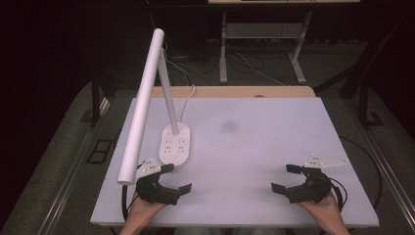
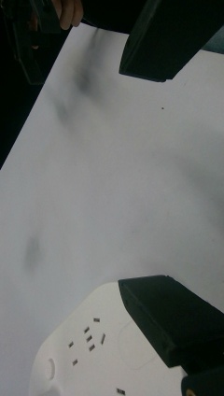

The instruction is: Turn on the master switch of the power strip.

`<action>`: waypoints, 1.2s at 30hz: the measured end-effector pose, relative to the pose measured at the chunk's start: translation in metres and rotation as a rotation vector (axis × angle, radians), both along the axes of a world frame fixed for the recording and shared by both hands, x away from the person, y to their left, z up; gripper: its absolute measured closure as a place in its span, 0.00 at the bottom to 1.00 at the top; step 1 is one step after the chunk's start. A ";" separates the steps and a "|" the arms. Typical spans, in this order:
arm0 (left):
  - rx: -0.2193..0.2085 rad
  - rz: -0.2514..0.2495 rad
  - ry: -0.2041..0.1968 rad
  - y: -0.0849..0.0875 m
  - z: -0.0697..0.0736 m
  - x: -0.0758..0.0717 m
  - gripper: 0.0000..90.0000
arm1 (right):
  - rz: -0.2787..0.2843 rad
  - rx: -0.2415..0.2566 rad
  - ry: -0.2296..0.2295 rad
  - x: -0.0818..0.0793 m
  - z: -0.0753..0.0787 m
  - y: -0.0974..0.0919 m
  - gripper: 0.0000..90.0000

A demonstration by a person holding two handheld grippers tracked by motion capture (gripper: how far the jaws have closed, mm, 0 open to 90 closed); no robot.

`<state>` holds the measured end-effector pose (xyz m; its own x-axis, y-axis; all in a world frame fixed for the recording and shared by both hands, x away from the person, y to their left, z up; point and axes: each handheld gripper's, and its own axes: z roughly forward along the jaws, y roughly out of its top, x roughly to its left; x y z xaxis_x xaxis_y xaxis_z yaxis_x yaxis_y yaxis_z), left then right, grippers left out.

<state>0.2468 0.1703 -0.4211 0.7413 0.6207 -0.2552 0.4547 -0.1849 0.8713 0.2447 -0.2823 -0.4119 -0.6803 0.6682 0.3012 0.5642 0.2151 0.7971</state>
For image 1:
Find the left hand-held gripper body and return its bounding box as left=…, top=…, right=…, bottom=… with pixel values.
left=134, top=156, right=181, bottom=207

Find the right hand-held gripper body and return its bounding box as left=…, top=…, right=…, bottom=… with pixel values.
left=285, top=154, right=350, bottom=205

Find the person's left hand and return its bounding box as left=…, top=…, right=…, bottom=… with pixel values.
left=124, top=191, right=167, bottom=227

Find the person's right hand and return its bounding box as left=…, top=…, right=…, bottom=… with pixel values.
left=295, top=192, right=345, bottom=227

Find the white table mat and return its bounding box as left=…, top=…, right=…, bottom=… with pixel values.
left=90, top=97, right=380, bottom=228

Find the white desk lamp socket base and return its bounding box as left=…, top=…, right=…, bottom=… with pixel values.
left=116, top=27, right=191, bottom=186

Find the black metal stand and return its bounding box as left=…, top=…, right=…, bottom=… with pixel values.
left=90, top=73, right=103, bottom=128
left=313, top=13, right=415, bottom=129

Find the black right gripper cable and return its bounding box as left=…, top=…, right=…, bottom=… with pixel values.
left=328, top=176, right=348, bottom=213

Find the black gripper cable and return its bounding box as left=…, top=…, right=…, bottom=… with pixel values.
left=120, top=184, right=131, bottom=221
left=328, top=176, right=348, bottom=213

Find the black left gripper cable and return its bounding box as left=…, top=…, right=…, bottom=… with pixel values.
left=120, top=184, right=131, bottom=221

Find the black floor frame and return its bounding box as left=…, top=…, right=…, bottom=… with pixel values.
left=85, top=138, right=114, bottom=165

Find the black floor cable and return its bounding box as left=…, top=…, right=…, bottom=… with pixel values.
left=339, top=136, right=384, bottom=211

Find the white lamp cable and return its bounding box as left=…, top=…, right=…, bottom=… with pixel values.
left=178, top=84, right=197, bottom=124

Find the white floor cable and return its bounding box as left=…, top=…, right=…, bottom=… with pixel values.
left=234, top=51, right=287, bottom=87

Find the white metal desk frame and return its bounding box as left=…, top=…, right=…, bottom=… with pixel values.
left=218, top=11, right=308, bottom=85

